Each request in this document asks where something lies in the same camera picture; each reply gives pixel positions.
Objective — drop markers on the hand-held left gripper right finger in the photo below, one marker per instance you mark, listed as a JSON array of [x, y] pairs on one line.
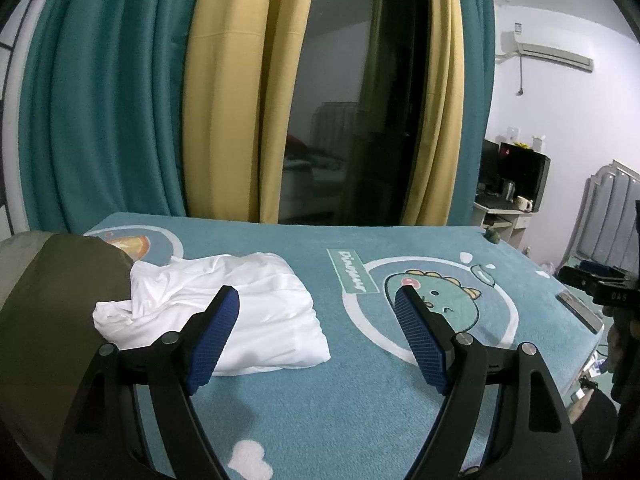
[[420, 340]]

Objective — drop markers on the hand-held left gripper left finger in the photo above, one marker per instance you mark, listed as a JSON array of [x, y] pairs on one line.
[[215, 340]]

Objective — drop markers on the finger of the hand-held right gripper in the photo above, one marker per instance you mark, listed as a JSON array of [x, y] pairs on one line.
[[575, 282], [600, 269]]

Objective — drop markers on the white jacket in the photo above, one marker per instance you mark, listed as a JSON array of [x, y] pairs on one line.
[[240, 310]]

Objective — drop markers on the phone in clear case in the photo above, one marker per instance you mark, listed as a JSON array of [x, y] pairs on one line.
[[580, 312]]

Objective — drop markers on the blue dinosaur print blanket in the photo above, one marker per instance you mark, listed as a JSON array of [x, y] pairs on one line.
[[350, 400]]

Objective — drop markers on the white mug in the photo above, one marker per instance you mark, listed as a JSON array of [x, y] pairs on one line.
[[524, 204]]

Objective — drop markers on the small green toy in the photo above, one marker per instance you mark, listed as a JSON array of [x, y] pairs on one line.
[[492, 236]]

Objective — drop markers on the beige computer desk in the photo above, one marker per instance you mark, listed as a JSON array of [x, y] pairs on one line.
[[500, 220]]

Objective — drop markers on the metal kettle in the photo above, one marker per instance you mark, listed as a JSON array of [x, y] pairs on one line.
[[508, 190]]

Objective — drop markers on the large black monitor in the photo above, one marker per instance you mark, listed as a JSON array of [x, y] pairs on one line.
[[530, 175]]

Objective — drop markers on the slim black monitor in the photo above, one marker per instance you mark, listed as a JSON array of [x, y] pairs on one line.
[[491, 167]]

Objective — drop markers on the olive green pillow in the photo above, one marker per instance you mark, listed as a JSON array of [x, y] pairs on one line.
[[50, 300]]

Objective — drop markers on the teal curtain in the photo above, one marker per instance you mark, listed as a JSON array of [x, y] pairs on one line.
[[100, 100], [472, 110]]

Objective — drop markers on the yellow curtain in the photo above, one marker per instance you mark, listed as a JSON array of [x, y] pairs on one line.
[[435, 110], [235, 110]]

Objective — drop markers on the white air conditioner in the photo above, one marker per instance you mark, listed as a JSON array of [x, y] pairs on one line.
[[550, 50]]

